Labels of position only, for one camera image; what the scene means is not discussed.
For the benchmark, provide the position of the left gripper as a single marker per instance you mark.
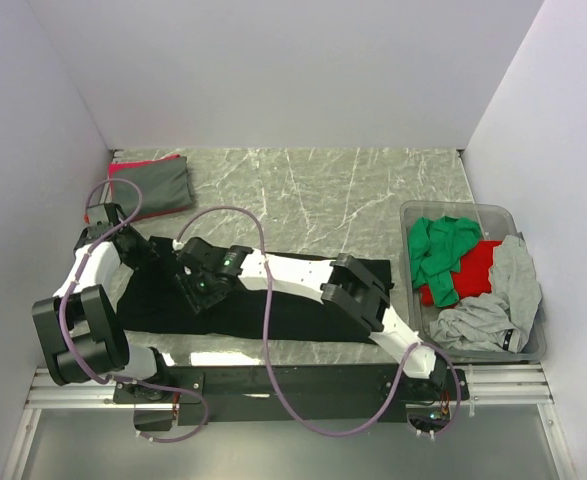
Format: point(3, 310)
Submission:
point(145, 254)

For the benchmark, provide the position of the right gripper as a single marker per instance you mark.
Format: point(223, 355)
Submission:
point(197, 301)

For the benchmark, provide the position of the black t-shirt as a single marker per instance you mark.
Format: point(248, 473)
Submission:
point(151, 303)

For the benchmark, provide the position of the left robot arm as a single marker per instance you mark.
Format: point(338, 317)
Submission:
point(78, 329)

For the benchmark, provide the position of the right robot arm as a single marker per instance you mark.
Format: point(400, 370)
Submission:
point(331, 300)

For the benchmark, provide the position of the folded gray t-shirt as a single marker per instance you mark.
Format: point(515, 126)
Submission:
point(155, 187)

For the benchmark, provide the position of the black base beam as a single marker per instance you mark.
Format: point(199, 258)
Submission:
point(316, 392)

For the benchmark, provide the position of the green t-shirt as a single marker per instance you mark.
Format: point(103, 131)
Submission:
point(435, 249)

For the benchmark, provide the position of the clear plastic bin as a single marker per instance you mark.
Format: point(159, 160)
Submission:
point(496, 224)

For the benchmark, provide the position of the red t-shirt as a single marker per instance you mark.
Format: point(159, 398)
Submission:
point(471, 280)

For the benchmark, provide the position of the aluminium rail frame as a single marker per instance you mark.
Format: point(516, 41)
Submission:
point(322, 201)

